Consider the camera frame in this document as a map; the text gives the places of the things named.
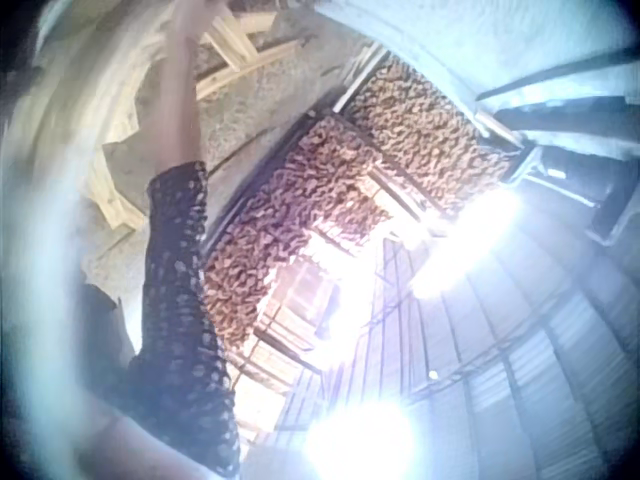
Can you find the person's right hand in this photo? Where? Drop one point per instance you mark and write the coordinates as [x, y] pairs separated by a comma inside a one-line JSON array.
[[187, 14]]

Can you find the dark metal beam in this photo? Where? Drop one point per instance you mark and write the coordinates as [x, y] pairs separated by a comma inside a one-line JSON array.
[[560, 75]]

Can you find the person's right fingers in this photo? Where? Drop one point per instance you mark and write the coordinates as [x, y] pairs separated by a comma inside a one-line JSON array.
[[216, 8]]

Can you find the light wooden frame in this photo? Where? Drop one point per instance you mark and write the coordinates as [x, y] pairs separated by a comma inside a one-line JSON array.
[[235, 47], [116, 200]]

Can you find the dark metal machine frame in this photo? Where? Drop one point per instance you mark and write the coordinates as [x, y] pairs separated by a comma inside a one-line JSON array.
[[575, 180]]

